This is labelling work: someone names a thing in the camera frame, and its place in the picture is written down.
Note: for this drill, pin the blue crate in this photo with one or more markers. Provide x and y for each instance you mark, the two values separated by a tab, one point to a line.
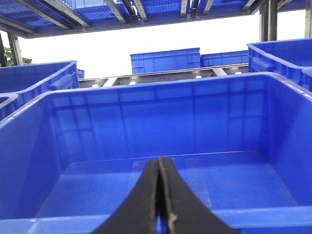
165	60
226	58

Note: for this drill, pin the blue left plastic bin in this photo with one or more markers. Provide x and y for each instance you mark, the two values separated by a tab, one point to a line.
9	103

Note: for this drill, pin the blue far right crate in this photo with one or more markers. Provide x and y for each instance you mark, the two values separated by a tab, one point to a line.
226	58

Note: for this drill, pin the blue rear right bin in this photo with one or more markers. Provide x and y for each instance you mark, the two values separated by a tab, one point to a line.
289	58

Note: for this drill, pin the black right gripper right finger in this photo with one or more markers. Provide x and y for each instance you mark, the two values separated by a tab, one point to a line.
184	212

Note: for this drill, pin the blue plastic bin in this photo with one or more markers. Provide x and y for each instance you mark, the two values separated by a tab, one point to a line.
9	103
242	143

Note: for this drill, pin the overhead metal shelf rack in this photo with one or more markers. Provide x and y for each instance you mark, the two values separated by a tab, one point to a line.
45	18

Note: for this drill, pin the blue right plastic bin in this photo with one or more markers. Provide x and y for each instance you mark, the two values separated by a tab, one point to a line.
242	143

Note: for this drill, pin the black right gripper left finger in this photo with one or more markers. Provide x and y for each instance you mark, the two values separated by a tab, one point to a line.
138	213

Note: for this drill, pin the blue rear left bin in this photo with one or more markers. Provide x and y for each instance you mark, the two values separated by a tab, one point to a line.
29	81

